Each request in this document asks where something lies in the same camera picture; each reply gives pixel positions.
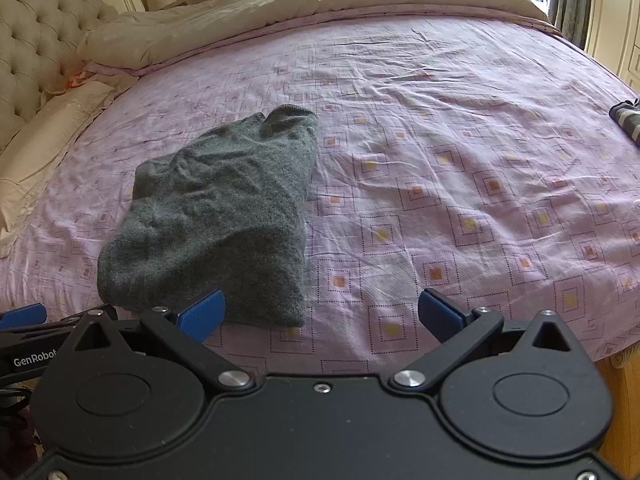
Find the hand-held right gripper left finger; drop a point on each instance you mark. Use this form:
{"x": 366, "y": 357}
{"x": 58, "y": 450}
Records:
{"x": 202, "y": 312}

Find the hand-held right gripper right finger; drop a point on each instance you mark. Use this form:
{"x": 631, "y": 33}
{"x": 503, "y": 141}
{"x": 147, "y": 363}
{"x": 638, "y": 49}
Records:
{"x": 440, "y": 312}

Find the grey-green window curtain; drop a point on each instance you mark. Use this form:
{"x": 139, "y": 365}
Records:
{"x": 575, "y": 5}

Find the cream pillow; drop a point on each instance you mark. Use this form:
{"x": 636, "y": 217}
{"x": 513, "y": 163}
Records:
{"x": 50, "y": 130}

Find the small orange item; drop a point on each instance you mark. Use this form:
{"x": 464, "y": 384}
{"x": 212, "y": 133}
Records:
{"x": 76, "y": 81}

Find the grey argyle sweater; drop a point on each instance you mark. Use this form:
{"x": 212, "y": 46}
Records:
{"x": 215, "y": 220}

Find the beige duvet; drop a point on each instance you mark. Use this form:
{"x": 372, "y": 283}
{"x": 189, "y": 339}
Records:
{"x": 300, "y": 5}

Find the grey striped cloth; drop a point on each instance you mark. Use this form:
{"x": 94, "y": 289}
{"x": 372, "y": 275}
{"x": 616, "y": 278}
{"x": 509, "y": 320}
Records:
{"x": 629, "y": 120}

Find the cream wardrobe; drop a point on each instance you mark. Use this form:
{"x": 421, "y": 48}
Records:
{"x": 615, "y": 10}

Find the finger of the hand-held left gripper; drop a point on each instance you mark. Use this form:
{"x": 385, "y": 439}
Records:
{"x": 22, "y": 316}

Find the cream tufted headboard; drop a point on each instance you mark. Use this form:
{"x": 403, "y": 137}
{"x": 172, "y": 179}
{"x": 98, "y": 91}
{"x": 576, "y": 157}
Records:
{"x": 40, "y": 25}

